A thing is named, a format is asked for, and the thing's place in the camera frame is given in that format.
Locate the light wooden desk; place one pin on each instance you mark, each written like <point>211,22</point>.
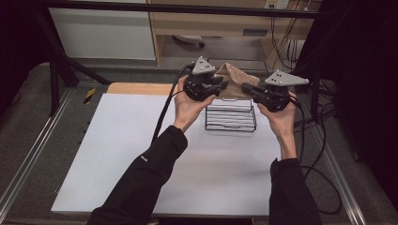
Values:
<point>203,23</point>

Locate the person's left hand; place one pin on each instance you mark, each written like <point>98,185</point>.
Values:
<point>187,109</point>

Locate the white cabinet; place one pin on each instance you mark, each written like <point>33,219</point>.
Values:
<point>100,34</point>

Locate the person's right hand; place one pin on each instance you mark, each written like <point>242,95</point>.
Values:
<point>281,122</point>

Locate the white chair base with caster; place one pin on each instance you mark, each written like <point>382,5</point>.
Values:
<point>187,38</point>

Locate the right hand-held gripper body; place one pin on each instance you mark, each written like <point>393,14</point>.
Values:
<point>277,97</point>

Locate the black horizontal frame bar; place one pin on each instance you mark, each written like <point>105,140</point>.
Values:
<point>156,7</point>

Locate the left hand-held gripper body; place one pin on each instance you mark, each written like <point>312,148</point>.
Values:
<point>200,89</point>

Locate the aluminium floor rail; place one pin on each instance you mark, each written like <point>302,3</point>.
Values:
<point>31,153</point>
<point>351,206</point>

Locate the white wall socket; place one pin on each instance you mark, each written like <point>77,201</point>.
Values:
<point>277,3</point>

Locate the yellow black tape marker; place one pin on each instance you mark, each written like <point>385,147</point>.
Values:
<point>89,96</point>

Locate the brown towel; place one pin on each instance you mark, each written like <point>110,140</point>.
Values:
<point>234,82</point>

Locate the white table board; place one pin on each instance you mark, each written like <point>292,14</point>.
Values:
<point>109,140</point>

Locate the black metal stand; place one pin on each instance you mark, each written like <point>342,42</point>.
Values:
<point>54,87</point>
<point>315,93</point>

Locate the black curtain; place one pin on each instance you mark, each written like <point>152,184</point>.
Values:
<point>18,47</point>
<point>366,78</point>

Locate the wooden table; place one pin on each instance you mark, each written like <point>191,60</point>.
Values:
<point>140,89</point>

